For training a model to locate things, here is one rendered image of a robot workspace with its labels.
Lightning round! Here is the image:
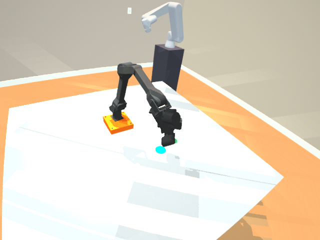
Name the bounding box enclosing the cyan circle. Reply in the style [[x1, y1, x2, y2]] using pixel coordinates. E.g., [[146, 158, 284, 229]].
[[155, 146, 166, 154]]

